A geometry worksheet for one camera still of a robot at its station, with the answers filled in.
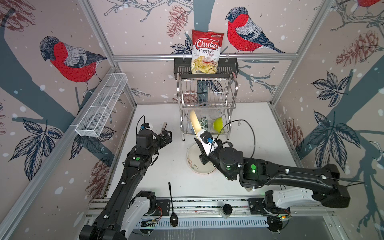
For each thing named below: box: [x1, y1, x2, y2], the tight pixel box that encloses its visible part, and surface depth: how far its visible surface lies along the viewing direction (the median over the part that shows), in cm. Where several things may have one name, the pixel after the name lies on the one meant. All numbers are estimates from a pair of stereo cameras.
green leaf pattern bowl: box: [198, 116, 208, 131], surface depth 94 cm
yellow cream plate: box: [190, 110, 202, 140], surface depth 56 cm
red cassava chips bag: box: [191, 29, 225, 74], surface depth 86 cm
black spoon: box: [168, 181, 179, 227], surface depth 72 cm
